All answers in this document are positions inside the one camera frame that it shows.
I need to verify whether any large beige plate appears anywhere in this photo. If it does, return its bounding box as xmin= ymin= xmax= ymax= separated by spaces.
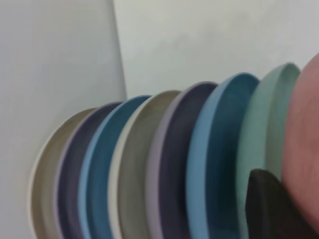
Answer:
xmin=108 ymin=90 xmax=181 ymax=239

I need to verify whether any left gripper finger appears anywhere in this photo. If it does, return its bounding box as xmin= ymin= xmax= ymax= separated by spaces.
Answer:
xmin=245 ymin=168 xmax=319 ymax=239

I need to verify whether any large dark purple plate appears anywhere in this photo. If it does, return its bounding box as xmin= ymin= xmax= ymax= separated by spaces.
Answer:
xmin=147 ymin=81 xmax=220 ymax=239

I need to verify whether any pink plate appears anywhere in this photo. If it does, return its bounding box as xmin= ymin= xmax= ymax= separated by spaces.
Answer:
xmin=281 ymin=52 xmax=319 ymax=226

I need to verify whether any large blue plate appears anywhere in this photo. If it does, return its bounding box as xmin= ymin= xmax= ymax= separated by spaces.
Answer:
xmin=186 ymin=72 xmax=261 ymax=239

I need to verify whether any green plate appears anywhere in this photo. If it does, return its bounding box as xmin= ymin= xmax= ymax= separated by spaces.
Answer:
xmin=235 ymin=62 xmax=302 ymax=239

